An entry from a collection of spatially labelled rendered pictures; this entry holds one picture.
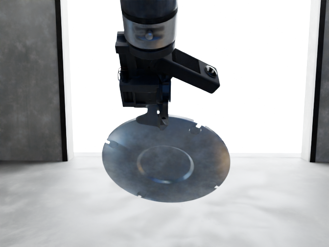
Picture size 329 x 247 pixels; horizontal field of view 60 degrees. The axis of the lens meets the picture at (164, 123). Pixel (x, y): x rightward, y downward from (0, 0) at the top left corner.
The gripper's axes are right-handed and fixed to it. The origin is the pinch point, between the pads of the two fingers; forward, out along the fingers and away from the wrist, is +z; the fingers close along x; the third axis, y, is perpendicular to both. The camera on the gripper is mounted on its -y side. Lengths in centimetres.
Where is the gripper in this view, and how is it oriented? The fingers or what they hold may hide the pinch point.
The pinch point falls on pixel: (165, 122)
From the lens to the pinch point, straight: 56.5
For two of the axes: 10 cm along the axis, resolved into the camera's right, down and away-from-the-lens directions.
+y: -10.0, 0.0, 0.0
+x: 0.0, 7.9, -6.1
